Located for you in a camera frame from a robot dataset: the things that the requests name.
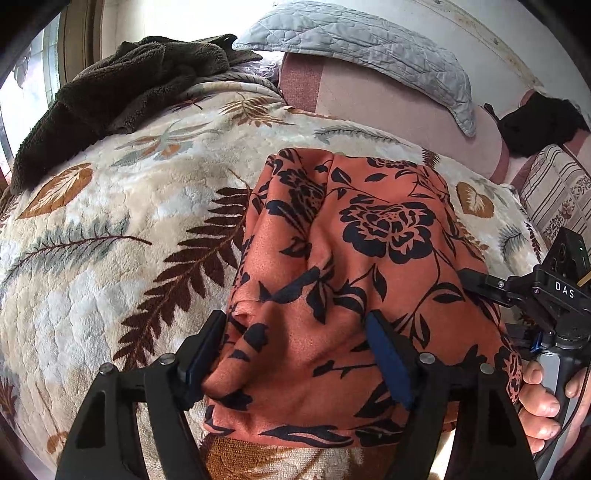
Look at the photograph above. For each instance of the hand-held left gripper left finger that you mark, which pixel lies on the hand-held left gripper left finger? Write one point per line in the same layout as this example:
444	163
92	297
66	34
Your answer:
203	350

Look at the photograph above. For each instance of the black cloth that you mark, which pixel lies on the black cloth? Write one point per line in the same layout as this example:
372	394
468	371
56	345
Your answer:
535	124

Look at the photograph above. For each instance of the dark brown fleece blanket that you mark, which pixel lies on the dark brown fleece blanket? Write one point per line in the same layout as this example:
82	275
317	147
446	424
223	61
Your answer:
115	87

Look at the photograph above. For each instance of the grey quilted pillow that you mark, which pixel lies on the grey quilted pillow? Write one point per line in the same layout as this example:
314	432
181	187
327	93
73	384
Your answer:
369	41

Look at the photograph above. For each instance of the pink padded headboard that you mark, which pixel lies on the pink padded headboard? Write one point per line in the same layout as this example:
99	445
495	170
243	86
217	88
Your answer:
360	97

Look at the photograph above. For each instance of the person's right hand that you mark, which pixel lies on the person's right hand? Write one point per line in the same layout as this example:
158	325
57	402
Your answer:
538	410

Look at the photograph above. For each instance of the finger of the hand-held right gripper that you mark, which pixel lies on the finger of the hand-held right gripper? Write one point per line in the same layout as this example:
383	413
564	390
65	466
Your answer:
494	284

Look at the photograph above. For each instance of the orange black floral garment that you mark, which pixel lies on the orange black floral garment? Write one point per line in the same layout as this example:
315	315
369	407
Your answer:
332	258

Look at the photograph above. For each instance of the window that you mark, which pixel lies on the window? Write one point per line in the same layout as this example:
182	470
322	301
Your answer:
32	83

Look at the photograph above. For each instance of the beige striped cushion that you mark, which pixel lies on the beige striped cushion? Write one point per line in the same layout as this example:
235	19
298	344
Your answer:
558	189

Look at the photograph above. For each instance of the cream leaf-print blanket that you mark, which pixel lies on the cream leaf-print blanket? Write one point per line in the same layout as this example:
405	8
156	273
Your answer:
129	221

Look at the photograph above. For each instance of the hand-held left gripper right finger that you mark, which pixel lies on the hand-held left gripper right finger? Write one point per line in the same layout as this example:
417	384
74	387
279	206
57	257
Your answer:
390	364

